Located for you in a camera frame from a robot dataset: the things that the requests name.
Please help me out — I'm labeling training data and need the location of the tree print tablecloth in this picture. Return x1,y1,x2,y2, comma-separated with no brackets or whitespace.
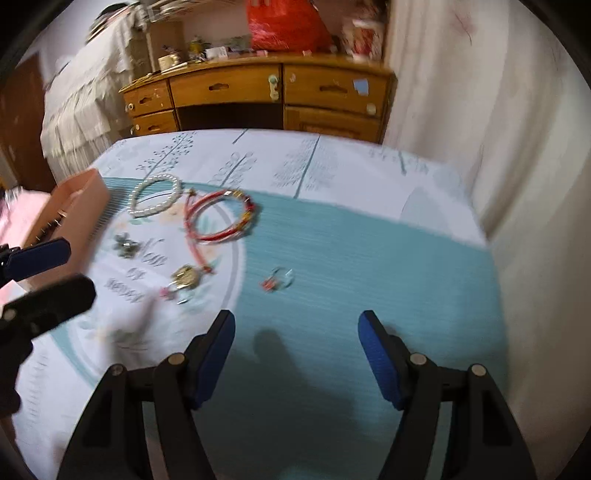
14,130,491,479

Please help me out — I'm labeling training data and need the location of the teal placemat with print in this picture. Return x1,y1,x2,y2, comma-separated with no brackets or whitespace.
50,179,508,479

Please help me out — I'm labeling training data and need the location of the wooden desk with drawers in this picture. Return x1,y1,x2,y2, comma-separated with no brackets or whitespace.
120,53,398,143

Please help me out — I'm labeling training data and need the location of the small red bead ring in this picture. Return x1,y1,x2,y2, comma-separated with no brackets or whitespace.
260,267,296,293

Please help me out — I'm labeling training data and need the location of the pink rectangular jewelry tray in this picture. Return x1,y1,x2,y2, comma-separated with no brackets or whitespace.
19,168,110,291

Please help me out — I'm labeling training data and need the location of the white curtain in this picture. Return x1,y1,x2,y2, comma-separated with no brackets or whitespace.
385,1,590,479

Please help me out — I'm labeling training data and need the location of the lace covered furniture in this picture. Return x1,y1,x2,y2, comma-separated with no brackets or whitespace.
40,2,151,182

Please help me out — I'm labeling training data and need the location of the red white paper cup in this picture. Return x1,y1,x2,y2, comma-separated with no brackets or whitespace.
352,19,385,61

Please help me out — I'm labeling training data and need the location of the white pearl bracelet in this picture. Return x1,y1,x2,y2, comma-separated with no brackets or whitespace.
127,173,184,219

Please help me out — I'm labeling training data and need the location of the pink blanket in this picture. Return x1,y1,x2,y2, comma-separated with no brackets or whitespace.
1,187,50,238

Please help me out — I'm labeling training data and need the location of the cream mug on desk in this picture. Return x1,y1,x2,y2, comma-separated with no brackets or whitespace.
158,52,182,72

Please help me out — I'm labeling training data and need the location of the small silver flower brooch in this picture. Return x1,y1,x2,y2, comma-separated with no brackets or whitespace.
114,233,141,259

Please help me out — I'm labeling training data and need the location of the red cord bracelet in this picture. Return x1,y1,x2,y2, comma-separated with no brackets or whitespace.
182,187,257,275

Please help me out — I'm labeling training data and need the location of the red plastic bag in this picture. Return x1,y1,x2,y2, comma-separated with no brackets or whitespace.
246,0,332,53

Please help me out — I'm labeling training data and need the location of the brown wooden door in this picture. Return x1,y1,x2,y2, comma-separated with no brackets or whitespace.
1,53,56,192

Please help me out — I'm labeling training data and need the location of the small gold pendant charm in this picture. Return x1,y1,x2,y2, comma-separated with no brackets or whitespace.
160,265,202,305

